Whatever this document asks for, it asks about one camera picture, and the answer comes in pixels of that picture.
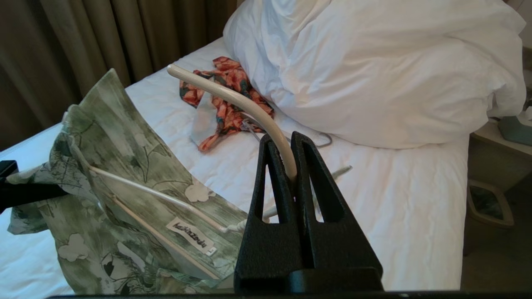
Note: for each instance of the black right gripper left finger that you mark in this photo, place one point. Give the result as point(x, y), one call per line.
point(274, 249)

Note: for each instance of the large white pillow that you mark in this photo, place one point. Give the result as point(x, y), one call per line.
point(374, 74)

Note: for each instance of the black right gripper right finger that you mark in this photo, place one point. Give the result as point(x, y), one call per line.
point(336, 249)

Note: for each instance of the orange floral garment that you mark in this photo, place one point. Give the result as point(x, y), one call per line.
point(228, 99)

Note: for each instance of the brown rimmed floor tray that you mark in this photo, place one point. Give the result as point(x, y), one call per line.
point(490, 203)

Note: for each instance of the green leaf print shirt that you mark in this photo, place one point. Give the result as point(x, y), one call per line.
point(124, 145)

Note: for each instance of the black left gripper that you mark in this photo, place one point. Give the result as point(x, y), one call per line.
point(8, 170)

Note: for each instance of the grey tissue box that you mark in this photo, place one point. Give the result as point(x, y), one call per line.
point(517, 131)

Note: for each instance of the wooden nightstand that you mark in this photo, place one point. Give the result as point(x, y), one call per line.
point(494, 162)

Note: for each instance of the brown curtain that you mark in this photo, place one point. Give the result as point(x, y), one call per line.
point(62, 50)

